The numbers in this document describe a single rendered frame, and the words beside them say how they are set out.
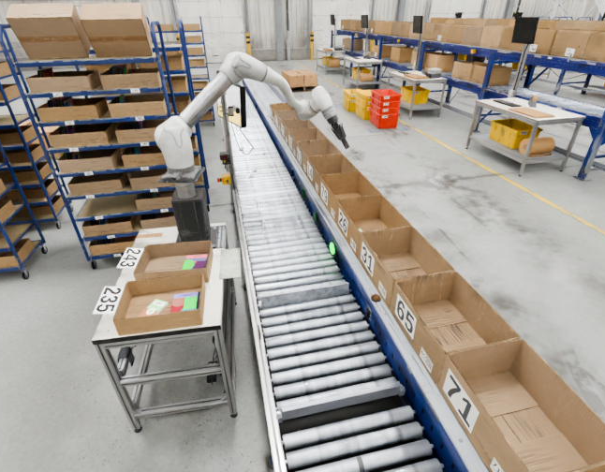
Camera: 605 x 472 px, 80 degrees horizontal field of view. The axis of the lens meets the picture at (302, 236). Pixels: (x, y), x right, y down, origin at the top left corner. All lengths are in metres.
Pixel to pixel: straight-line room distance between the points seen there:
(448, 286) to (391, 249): 0.41
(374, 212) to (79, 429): 2.14
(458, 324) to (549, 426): 0.46
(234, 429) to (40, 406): 1.21
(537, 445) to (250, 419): 1.49
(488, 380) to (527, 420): 0.16
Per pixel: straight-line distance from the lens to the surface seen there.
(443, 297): 1.77
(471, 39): 8.94
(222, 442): 2.33
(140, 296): 2.09
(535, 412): 1.52
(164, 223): 3.53
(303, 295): 1.87
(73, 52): 3.35
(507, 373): 1.58
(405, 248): 2.04
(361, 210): 2.27
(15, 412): 2.95
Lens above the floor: 2.01
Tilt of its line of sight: 32 degrees down
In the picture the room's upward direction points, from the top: 1 degrees counter-clockwise
